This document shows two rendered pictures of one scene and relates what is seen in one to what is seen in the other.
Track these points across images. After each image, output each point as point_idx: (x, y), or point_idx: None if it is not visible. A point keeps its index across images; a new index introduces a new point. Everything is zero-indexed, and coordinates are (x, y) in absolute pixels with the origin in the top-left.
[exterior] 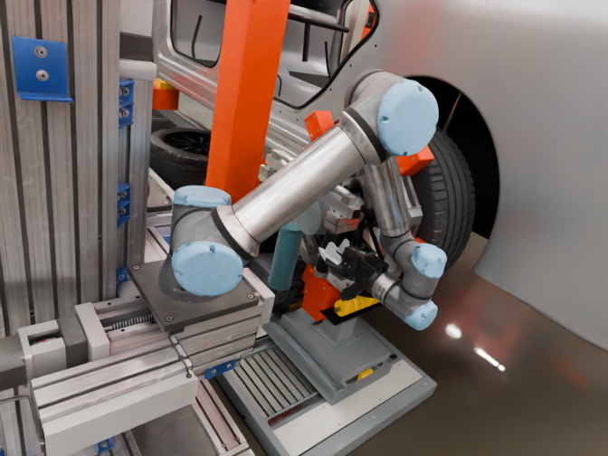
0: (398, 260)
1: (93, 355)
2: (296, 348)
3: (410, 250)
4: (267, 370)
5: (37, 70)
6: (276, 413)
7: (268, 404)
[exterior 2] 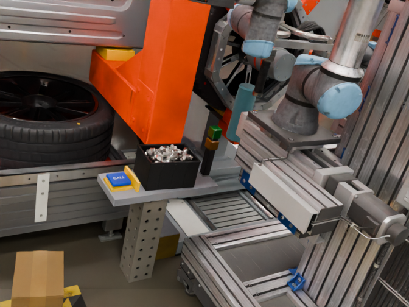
0: (365, 56)
1: None
2: (220, 180)
3: (369, 48)
4: (221, 209)
5: None
6: (262, 214)
7: (253, 217)
